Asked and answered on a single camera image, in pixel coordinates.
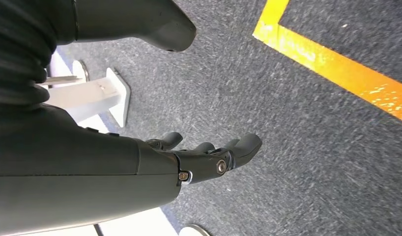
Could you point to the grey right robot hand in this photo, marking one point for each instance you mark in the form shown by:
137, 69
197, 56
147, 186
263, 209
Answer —
74, 169

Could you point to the grey kiosk stand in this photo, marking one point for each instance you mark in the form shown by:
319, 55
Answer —
90, 94

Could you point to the round floor disc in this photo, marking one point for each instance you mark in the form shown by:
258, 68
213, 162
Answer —
194, 230

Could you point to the yellow floor tape strip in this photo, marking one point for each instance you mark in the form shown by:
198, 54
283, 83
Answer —
318, 58

